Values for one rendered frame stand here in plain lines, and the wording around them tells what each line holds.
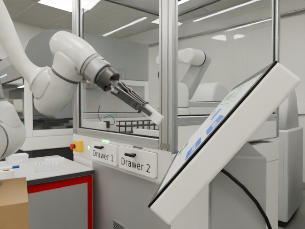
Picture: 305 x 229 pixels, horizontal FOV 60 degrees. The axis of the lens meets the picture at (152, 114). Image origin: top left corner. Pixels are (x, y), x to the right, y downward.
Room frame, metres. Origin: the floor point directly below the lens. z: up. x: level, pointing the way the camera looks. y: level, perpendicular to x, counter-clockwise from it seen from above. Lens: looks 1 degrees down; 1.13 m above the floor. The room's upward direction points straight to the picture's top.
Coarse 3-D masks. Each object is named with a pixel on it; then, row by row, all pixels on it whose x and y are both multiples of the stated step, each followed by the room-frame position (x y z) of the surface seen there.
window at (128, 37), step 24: (96, 0) 1.63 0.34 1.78; (120, 0) 1.42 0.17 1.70; (144, 0) 1.26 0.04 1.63; (96, 24) 1.63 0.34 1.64; (120, 24) 1.42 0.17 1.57; (144, 24) 1.26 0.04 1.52; (96, 48) 1.63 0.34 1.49; (120, 48) 1.42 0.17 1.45; (144, 48) 1.26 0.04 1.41; (120, 72) 1.42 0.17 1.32; (144, 72) 1.26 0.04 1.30; (96, 96) 1.63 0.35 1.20; (144, 96) 1.26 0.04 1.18; (96, 120) 1.64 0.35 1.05; (120, 120) 1.42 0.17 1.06; (144, 120) 1.26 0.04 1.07
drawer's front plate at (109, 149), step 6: (96, 144) 1.56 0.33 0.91; (102, 144) 1.51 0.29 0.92; (108, 144) 1.45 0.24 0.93; (114, 144) 1.43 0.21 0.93; (96, 150) 1.56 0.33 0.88; (102, 150) 1.51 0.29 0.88; (108, 150) 1.45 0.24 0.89; (114, 150) 1.40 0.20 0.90; (102, 156) 1.51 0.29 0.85; (108, 156) 1.45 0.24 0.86; (114, 156) 1.40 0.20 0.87; (108, 162) 1.45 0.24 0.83; (114, 162) 1.40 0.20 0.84
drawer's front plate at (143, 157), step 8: (120, 152) 1.36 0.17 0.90; (128, 152) 1.30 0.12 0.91; (136, 152) 1.25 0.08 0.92; (144, 152) 1.20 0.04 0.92; (152, 152) 1.18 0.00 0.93; (120, 160) 1.36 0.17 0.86; (128, 160) 1.30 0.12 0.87; (136, 160) 1.25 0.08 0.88; (144, 160) 1.20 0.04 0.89; (152, 160) 1.15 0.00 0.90; (128, 168) 1.30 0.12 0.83; (136, 168) 1.25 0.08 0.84; (144, 168) 1.20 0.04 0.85; (152, 168) 1.15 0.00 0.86; (152, 176) 1.15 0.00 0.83
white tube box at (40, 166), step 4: (36, 164) 1.54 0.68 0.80; (40, 164) 1.55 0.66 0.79; (44, 164) 1.55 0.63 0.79; (48, 164) 1.54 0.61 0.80; (52, 164) 1.54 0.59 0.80; (56, 164) 1.55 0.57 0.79; (36, 168) 1.51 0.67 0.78; (40, 168) 1.52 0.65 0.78; (44, 168) 1.53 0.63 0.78; (48, 168) 1.54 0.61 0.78; (52, 168) 1.54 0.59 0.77; (56, 168) 1.55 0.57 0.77
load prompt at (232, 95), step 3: (240, 87) 0.62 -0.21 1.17; (234, 90) 0.73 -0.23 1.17; (237, 90) 0.62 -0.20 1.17; (231, 93) 0.75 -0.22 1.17; (234, 93) 0.65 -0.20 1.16; (237, 93) 0.56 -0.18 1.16; (228, 96) 0.77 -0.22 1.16; (231, 96) 0.65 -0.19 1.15; (234, 96) 0.57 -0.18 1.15; (225, 99) 0.80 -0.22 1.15; (228, 99) 0.67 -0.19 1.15; (231, 99) 0.58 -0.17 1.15; (222, 102) 0.80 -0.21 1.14; (225, 102) 0.69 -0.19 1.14; (228, 102) 0.59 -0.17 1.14
